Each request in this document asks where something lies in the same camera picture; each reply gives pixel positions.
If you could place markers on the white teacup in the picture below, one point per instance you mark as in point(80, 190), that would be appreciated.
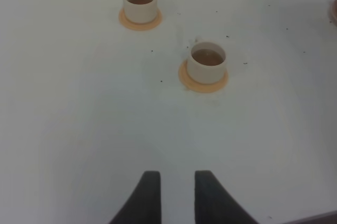
point(140, 11)
point(206, 63)

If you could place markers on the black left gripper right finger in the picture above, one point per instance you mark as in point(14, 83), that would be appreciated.
point(213, 204)

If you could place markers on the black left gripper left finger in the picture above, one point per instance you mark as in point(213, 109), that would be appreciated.
point(144, 204)

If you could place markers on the orange saucer near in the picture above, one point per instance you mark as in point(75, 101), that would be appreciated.
point(191, 84)

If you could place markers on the white teacup far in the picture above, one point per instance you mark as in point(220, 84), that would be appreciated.
point(140, 11)

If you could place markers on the beige round teapot coaster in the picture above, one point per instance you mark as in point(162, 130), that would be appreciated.
point(332, 12)

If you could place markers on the orange saucer far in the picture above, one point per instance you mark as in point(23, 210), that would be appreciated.
point(139, 27)

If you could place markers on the orange saucer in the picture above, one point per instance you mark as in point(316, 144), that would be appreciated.
point(139, 27)
point(191, 84)

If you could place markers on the white teacup near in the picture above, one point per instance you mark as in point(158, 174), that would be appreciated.
point(206, 63)

